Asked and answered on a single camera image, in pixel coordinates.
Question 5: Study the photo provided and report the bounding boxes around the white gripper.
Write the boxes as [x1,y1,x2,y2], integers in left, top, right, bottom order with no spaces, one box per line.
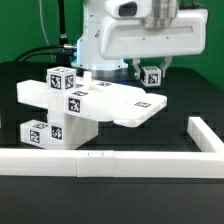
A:
[98,9,208,80]

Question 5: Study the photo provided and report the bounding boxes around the white tagged cube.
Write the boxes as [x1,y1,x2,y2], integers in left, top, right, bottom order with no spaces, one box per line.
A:
[46,66,76,92]
[141,66,162,87]

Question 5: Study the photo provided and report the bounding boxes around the white chair back frame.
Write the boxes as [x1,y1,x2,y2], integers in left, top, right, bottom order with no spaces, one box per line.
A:
[17,76,167,128]

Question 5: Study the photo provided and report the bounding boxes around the white chair seat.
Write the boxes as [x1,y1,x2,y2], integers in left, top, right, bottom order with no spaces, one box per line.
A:
[47,111,98,150]

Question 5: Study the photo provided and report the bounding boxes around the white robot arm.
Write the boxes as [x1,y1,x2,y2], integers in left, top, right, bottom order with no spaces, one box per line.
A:
[72,0,208,72]

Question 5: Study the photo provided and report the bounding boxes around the white U-shaped obstacle fence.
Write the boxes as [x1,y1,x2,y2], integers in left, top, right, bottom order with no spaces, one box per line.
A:
[0,117,224,179]

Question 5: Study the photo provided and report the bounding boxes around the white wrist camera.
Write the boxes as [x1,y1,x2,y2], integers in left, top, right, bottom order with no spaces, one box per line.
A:
[105,0,152,19]

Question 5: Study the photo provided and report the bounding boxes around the black cables with connector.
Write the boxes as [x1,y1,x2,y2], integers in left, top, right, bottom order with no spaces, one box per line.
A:
[13,0,78,63]

